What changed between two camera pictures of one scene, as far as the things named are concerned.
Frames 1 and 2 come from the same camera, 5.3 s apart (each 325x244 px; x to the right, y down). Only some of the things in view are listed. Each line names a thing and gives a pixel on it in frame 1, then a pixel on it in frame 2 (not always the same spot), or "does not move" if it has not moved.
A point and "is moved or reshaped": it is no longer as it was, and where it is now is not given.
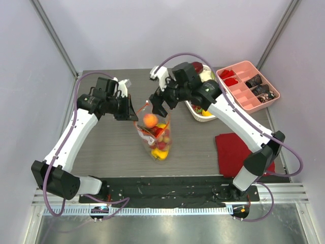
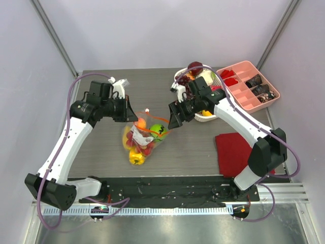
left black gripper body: (121, 111) does not move
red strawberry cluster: (162, 138) to (141, 139)
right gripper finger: (157, 104) to (176, 117)
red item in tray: (226, 73) does not move
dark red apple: (198, 66) does not move
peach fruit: (150, 120) to (141, 123)
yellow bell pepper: (159, 154) to (137, 158)
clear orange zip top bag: (155, 131) is moved or reshaped
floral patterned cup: (264, 97) does not move
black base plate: (132, 192) does not move
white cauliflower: (206, 74) does not move
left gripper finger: (132, 116) does not move
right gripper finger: (158, 109) to (174, 121)
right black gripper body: (162, 99) to (183, 110)
